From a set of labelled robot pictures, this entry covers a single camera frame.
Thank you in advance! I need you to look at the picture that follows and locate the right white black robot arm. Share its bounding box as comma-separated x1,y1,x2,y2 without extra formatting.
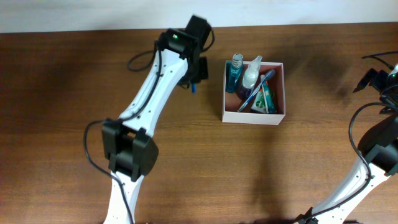
295,65,397,224

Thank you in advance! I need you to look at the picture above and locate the white pink-lined open box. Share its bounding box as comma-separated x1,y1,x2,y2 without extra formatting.
221,60,286,125

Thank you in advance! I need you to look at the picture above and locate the teal mouthwash bottle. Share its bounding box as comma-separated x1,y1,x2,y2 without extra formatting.
226,54,243,93

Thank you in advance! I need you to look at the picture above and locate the green soap box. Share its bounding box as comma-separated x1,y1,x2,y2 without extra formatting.
251,90,267,114

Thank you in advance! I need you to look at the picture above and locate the white green toothpaste tube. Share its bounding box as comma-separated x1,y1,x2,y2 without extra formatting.
261,75,277,114

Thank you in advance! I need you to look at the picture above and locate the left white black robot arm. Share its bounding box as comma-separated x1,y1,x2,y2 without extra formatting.
102,16,214,223

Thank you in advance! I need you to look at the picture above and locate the purple foam pump bottle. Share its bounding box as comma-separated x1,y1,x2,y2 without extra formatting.
239,55,262,100

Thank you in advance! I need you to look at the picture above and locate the blue white toothbrush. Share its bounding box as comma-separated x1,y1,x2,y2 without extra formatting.
238,69,276,112

